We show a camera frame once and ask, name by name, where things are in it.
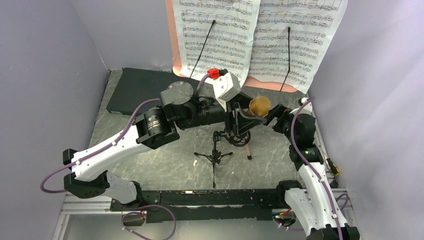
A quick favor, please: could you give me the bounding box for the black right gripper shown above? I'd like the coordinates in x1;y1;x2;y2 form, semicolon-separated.
261;103;298;144

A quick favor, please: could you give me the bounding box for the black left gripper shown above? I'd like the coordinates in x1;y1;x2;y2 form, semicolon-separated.
176;91;267;136

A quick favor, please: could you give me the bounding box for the gold microphone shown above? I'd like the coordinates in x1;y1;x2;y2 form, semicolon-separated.
235;96;271;136

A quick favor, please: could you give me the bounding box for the black microphone tripod stand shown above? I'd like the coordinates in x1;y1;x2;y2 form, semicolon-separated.
193;130;253;189

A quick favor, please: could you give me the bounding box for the pink perforated music stand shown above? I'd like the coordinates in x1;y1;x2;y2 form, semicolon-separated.
165;0;292;145

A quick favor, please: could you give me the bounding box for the printed sheet music page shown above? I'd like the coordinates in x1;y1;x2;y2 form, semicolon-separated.
170;0;260;86

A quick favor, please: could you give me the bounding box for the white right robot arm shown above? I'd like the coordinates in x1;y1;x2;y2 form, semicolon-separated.
267;104;360;240

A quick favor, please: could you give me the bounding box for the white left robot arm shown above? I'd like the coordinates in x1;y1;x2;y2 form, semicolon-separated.
63;81;268;210

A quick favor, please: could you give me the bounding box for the yellow black tool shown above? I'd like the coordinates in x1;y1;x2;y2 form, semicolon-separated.
326;157;340;176

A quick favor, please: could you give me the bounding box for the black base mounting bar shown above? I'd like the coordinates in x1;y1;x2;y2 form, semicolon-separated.
109;188;309;223

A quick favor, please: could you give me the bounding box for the black flat equipment box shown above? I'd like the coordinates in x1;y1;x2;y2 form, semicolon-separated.
106;67;199;116

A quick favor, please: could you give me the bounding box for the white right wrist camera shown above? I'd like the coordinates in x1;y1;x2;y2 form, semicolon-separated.
298;97;313;115

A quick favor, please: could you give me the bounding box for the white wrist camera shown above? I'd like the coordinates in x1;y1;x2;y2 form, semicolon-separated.
207;68;242;112
298;97;313;115

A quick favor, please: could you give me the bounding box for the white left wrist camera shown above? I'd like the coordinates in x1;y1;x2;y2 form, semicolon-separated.
207;68;242;112

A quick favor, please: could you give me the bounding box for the aluminium rail right edge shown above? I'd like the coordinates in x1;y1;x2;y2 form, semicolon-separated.
295;69;364;240

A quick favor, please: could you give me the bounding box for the aluminium front rail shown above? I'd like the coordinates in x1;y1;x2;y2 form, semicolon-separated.
60;188;353;215

